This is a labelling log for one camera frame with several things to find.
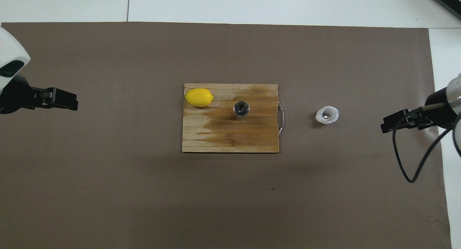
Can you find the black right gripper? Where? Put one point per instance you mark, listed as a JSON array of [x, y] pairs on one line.
[[441, 108]]

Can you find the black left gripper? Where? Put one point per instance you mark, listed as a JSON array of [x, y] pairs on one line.
[[18, 96]]

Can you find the clear faceted glass cup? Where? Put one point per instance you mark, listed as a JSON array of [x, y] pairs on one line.
[[327, 116]]

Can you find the steel double jigger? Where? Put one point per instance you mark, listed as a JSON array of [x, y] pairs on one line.
[[241, 108]]

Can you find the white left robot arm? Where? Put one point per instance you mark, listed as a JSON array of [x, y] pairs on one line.
[[10, 51]]

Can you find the brown table mat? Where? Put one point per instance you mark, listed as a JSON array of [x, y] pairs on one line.
[[144, 191]]

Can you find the grey ribbed device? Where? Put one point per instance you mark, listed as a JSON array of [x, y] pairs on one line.
[[449, 0]]

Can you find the yellow lemon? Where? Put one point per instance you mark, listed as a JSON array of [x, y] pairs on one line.
[[199, 97]]

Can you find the wooden cutting board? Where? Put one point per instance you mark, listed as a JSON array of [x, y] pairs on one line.
[[216, 134]]

